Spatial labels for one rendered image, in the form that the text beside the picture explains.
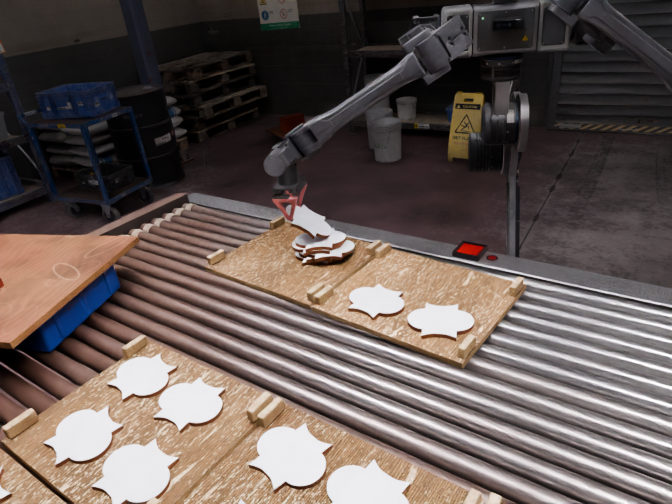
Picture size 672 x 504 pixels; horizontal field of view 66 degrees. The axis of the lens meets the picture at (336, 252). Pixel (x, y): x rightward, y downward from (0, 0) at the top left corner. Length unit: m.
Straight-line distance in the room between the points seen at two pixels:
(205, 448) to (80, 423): 0.27
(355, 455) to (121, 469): 0.40
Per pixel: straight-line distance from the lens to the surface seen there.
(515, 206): 2.45
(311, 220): 1.50
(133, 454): 1.06
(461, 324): 1.20
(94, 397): 1.23
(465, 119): 4.96
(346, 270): 1.44
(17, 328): 1.36
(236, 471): 0.97
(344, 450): 0.96
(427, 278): 1.39
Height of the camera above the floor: 1.66
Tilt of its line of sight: 28 degrees down
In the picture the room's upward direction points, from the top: 6 degrees counter-clockwise
